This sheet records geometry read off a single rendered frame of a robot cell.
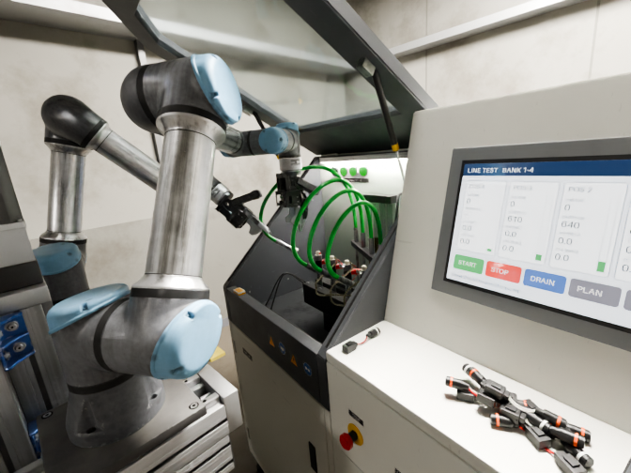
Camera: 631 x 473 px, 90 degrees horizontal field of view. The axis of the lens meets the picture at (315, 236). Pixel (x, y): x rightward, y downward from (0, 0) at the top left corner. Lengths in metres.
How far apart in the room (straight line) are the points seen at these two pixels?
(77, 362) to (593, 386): 0.85
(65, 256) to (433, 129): 1.02
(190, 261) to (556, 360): 0.68
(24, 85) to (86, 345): 2.14
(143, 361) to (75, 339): 0.12
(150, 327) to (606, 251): 0.74
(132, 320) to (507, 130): 0.78
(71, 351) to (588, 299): 0.85
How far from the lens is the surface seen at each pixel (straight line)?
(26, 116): 2.57
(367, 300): 0.90
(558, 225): 0.75
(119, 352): 0.55
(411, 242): 0.89
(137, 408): 0.67
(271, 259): 1.45
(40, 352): 0.86
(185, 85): 0.61
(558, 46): 3.18
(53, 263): 1.07
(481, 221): 0.80
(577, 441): 0.69
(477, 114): 0.86
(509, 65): 3.24
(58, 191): 1.20
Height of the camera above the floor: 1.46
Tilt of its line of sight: 14 degrees down
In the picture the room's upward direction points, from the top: 5 degrees counter-clockwise
